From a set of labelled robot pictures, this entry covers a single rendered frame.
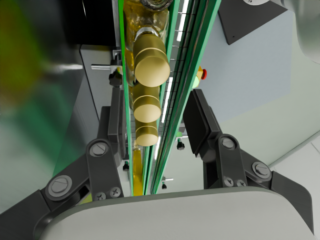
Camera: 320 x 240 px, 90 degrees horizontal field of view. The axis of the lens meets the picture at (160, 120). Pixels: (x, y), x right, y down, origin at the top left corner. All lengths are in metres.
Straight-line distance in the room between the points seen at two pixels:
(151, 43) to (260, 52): 0.87
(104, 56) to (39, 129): 0.30
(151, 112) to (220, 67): 0.78
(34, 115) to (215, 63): 0.83
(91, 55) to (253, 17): 0.65
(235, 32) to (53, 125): 0.77
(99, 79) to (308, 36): 0.54
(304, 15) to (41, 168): 0.60
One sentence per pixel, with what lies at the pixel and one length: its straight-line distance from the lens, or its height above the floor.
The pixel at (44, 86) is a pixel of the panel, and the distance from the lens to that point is 0.23.
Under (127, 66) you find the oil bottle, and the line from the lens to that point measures 0.24.
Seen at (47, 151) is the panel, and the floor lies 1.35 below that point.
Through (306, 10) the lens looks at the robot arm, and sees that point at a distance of 0.58.
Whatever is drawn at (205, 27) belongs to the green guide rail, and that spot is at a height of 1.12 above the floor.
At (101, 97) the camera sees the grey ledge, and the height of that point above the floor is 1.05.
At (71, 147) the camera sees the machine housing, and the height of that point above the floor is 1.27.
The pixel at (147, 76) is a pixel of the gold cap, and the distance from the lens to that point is 0.16.
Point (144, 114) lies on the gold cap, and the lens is 0.19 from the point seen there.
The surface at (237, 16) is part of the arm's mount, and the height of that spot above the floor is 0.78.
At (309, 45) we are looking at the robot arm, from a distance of 0.54.
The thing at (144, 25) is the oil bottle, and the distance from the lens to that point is 0.21.
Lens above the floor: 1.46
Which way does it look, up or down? 39 degrees down
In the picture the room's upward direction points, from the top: 171 degrees clockwise
